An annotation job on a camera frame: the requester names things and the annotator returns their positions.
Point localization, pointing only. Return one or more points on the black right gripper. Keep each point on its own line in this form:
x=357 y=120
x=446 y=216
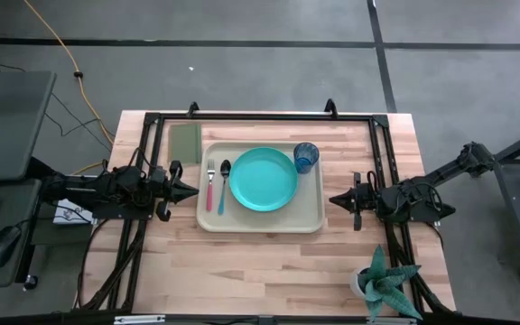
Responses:
x=368 y=197

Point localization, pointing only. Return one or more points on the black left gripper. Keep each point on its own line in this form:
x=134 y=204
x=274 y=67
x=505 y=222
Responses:
x=165 y=185

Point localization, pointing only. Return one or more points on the blue faceted plastic cup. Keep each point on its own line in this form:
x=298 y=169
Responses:
x=306 y=158

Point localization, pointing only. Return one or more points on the teal round plate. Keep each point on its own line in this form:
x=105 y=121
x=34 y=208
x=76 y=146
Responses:
x=263 y=179

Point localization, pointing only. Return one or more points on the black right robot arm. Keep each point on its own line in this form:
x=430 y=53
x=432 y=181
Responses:
x=404 y=198

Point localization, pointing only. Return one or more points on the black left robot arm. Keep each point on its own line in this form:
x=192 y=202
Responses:
x=102 y=187

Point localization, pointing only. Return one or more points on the beige plastic tray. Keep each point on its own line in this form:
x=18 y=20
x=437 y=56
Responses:
x=260 y=221

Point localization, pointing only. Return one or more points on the white plant pot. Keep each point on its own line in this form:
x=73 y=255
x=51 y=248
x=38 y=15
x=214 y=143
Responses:
x=355 y=282

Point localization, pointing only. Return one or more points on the green spiky succulent plant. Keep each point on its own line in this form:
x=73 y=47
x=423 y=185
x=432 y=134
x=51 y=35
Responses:
x=384 y=284

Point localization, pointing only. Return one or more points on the white printed box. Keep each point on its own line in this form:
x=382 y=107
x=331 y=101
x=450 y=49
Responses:
x=68 y=212

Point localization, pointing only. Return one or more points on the black metal side table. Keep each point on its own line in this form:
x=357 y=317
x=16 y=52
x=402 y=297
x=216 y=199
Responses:
x=513 y=189

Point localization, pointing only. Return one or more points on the dark grey desk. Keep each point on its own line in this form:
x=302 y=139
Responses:
x=12 y=203
x=7 y=126

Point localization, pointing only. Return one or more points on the black round desk foot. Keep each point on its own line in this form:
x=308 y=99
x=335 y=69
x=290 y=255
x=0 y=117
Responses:
x=30 y=282

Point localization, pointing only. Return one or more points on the black computer mouse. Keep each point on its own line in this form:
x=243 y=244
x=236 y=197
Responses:
x=2 y=247

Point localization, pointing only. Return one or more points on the black frame clamp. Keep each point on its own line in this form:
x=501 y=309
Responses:
x=331 y=108
x=192 y=109

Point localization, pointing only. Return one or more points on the black aluminium rig frame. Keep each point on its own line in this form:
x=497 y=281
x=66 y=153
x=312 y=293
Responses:
x=264 y=116

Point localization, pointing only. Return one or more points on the silver metal bracket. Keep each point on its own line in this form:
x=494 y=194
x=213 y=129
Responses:
x=138 y=320
x=391 y=321

